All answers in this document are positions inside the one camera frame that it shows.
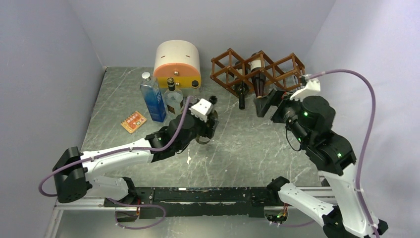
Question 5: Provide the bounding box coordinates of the clear round glass bottle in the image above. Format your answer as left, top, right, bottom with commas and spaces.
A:
189, 80, 202, 104

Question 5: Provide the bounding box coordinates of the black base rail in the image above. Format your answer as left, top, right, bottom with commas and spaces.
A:
54, 186, 329, 219

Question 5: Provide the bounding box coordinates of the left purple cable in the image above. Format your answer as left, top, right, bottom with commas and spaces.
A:
38, 96, 194, 198

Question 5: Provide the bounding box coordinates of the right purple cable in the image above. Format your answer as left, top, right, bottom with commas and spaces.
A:
308, 69, 381, 238

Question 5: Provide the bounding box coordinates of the cream drawer cabinet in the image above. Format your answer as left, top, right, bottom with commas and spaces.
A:
153, 40, 202, 89

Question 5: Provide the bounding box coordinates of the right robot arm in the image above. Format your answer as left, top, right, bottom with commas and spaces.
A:
254, 90, 388, 238

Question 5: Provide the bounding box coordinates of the brown wooden wine rack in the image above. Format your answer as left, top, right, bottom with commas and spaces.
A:
210, 48, 306, 98

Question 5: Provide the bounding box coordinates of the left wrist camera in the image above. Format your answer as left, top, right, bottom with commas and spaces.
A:
189, 98, 213, 122

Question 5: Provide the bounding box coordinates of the clear square bottle black cap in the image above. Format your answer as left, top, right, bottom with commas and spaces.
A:
164, 77, 184, 117

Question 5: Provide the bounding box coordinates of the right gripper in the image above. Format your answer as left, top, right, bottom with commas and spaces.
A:
253, 86, 310, 145

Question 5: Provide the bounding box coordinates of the orange snack packet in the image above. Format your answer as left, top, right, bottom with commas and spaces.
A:
120, 111, 147, 134

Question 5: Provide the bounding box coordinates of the brown bottle gold foil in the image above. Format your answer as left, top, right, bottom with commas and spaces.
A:
250, 57, 266, 98

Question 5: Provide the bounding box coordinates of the blue square bottle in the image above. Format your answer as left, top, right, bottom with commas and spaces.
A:
140, 72, 166, 122

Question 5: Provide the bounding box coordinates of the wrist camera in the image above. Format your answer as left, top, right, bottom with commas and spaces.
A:
289, 74, 320, 101
189, 98, 213, 122

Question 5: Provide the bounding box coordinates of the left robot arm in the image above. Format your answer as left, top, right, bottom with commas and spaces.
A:
52, 112, 218, 206

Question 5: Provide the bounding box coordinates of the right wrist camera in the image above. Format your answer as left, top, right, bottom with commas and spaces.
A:
289, 74, 320, 101

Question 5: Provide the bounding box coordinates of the dark bottle black neck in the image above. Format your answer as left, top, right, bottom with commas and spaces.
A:
234, 61, 249, 110

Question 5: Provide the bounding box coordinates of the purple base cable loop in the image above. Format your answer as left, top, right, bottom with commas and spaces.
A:
108, 198, 167, 230

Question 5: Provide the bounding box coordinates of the green bottle silver neck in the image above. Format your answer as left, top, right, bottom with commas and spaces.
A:
196, 95, 218, 145

